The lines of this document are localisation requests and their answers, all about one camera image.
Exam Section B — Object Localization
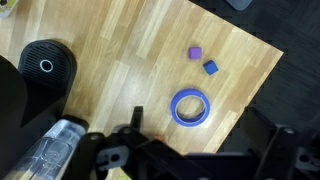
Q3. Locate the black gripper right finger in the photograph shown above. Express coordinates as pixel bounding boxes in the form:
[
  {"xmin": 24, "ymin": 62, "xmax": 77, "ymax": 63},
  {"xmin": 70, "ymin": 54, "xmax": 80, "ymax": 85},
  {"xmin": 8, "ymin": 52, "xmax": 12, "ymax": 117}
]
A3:
[{"xmin": 239, "ymin": 106, "xmax": 320, "ymax": 180}]

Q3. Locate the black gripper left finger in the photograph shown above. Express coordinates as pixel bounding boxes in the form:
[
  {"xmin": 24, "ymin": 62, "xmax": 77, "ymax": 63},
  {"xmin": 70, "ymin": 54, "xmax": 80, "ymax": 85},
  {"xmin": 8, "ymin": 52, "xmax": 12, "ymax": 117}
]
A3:
[{"xmin": 61, "ymin": 105, "xmax": 201, "ymax": 180}]

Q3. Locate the blue masking tape roll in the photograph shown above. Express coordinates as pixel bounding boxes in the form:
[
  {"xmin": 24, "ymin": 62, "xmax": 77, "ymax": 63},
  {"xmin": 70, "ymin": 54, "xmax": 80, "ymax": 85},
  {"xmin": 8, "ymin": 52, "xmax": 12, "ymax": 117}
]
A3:
[{"xmin": 170, "ymin": 88, "xmax": 212, "ymax": 128}]

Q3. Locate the blue foam cube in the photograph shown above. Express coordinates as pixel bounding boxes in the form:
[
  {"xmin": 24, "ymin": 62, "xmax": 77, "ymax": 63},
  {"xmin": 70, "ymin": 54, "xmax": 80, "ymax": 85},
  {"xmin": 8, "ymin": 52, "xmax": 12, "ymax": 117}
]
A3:
[{"xmin": 202, "ymin": 59, "xmax": 220, "ymax": 76}]

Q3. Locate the purple foam cube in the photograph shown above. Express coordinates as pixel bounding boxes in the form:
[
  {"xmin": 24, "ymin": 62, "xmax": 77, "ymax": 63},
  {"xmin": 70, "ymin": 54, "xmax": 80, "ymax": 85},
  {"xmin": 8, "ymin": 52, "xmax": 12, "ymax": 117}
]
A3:
[{"xmin": 188, "ymin": 46, "xmax": 203, "ymax": 61}]

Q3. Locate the black coffee maker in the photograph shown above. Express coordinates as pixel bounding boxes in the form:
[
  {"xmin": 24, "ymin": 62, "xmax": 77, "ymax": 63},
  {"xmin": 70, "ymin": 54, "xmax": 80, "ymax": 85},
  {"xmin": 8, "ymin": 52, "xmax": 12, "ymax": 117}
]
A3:
[{"xmin": 0, "ymin": 39, "xmax": 91, "ymax": 180}]

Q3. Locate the white box with yellow print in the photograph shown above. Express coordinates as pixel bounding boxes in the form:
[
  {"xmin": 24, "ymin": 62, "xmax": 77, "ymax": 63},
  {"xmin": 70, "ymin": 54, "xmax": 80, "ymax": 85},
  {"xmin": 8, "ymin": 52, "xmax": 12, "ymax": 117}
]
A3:
[{"xmin": 0, "ymin": 0, "xmax": 19, "ymax": 18}]

